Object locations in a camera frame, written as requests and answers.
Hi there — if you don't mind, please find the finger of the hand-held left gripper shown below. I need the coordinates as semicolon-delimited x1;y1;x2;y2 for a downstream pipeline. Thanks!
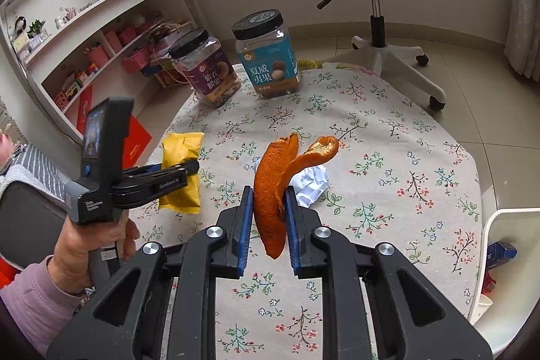
110;159;200;211

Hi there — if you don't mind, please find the blue label plastic jar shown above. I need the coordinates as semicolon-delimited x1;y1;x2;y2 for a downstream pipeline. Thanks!
232;9;301;100

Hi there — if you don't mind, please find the striped grey cloth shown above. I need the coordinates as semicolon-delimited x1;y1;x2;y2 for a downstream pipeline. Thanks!
0;143;68;200

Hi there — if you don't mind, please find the yellow snack packet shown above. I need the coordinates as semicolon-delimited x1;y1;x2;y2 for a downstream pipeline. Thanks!
158;131;205;214

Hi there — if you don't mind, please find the red gift bag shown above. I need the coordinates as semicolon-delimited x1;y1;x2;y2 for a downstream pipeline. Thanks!
122;114;153;167

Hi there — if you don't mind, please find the dark blue small box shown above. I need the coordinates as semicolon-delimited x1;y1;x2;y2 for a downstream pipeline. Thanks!
485;242;519;272

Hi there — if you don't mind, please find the crumpled white paper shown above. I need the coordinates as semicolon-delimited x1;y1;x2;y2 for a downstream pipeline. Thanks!
253;164;330;209

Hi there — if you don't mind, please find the red paper bag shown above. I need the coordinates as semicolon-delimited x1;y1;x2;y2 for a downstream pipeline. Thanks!
77;86;94;135

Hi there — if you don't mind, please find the person's left forearm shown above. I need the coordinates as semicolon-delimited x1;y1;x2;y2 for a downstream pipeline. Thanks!
0;256;91;358

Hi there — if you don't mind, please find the purple label plastic jar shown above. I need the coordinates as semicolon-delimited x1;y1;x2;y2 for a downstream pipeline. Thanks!
169;28;242;108

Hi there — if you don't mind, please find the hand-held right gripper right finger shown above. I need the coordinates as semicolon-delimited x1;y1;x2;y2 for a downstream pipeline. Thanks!
285;186;494;360

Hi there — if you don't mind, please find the person's left hand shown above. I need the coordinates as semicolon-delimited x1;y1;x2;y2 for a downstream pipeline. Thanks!
46;214;141;295

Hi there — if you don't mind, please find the white bin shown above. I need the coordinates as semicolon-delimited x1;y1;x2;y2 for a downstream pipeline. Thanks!
466;207;540;327

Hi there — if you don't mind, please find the orange peel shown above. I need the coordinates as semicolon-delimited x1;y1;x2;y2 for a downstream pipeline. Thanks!
253;132;339;259

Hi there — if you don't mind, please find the light curtain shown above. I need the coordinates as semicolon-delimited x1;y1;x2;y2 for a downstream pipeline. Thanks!
504;0;540;82

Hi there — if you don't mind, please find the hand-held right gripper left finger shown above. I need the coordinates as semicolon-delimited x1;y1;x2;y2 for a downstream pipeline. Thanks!
46;185;255;360

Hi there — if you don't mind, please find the dark grey armchair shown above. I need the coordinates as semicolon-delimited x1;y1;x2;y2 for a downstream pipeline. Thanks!
0;178;70;272

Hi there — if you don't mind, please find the pink storage basket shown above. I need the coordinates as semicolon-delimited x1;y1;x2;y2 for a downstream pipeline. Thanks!
122;46;150;73

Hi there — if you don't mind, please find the white bookshelf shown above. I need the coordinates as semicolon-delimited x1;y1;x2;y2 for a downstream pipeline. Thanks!
0;0;199;141

